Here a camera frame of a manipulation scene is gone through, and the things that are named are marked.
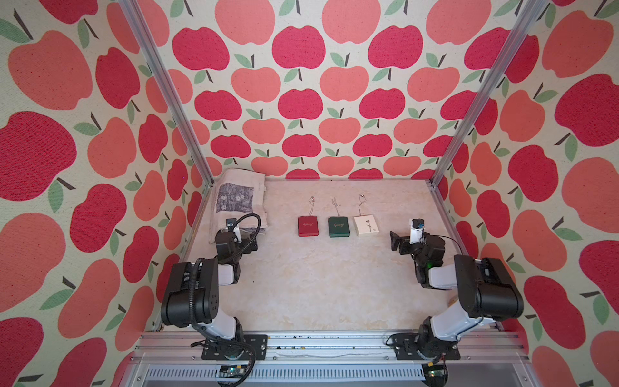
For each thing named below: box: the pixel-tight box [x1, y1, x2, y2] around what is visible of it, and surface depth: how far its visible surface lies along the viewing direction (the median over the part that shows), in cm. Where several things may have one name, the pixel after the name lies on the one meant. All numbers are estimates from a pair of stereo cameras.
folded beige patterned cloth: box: [207, 167, 269, 245], surface depth 112 cm
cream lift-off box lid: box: [353, 214, 380, 238], surface depth 103 cm
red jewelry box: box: [297, 215, 320, 238], surface depth 103 cm
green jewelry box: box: [328, 216, 351, 238], surface depth 103 cm
